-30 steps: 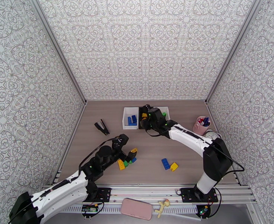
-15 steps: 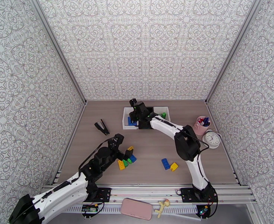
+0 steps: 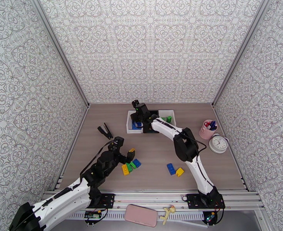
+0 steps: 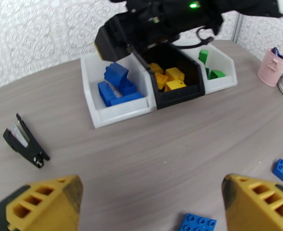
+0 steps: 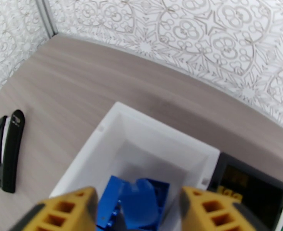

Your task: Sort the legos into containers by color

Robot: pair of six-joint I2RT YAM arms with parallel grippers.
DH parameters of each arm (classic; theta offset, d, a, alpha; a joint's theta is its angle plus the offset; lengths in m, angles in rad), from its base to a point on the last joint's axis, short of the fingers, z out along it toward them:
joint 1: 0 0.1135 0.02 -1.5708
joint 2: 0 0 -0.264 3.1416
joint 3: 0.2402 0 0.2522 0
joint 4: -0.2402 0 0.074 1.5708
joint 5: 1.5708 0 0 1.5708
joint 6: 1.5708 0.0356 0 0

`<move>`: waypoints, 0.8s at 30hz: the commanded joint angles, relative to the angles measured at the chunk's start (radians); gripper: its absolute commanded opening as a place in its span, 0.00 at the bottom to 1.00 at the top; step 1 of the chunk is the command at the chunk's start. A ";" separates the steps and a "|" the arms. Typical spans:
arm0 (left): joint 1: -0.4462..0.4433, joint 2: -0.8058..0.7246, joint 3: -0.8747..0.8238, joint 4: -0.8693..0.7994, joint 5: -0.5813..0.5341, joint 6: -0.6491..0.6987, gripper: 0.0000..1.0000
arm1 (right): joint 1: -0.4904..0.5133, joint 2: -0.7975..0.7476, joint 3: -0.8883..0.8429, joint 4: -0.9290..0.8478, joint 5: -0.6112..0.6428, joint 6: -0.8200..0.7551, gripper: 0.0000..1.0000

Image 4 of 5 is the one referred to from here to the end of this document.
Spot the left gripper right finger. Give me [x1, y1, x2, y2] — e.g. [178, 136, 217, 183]
[222, 174, 283, 231]

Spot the pink pen cup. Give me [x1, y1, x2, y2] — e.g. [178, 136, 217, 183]
[257, 48, 283, 87]

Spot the aluminium frame post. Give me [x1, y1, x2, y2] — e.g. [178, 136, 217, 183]
[233, 13, 244, 43]

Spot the blue marker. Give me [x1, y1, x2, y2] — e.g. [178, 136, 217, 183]
[271, 47, 283, 61]

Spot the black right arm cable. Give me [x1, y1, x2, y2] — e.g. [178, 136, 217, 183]
[177, 27, 215, 49]

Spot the long yellow lego brick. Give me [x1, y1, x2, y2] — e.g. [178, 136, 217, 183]
[165, 80, 187, 92]

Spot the black plastic bin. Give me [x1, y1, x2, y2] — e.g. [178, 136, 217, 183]
[131, 42, 206, 110]

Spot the black stapler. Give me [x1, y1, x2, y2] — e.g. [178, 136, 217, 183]
[3, 113, 51, 169]

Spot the small yellow lego brick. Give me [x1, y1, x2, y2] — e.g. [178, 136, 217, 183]
[155, 72, 168, 89]

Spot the white plastic bin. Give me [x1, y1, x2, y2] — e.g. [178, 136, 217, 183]
[81, 52, 157, 129]
[180, 42, 238, 95]

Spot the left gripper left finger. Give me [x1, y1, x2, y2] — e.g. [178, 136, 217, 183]
[0, 175, 84, 231]

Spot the long blue lego brick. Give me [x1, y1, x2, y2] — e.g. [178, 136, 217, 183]
[110, 80, 144, 106]
[98, 81, 118, 108]

